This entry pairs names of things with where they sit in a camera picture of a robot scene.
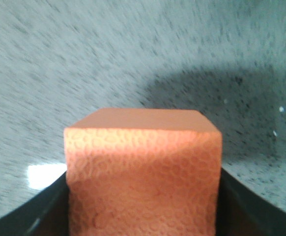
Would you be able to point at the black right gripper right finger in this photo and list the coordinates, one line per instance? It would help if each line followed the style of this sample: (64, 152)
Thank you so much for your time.
(241, 212)

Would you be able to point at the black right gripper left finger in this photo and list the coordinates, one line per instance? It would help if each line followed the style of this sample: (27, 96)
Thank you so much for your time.
(46, 214)

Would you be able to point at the orange foam cube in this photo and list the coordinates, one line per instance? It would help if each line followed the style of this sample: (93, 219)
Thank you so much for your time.
(143, 172)

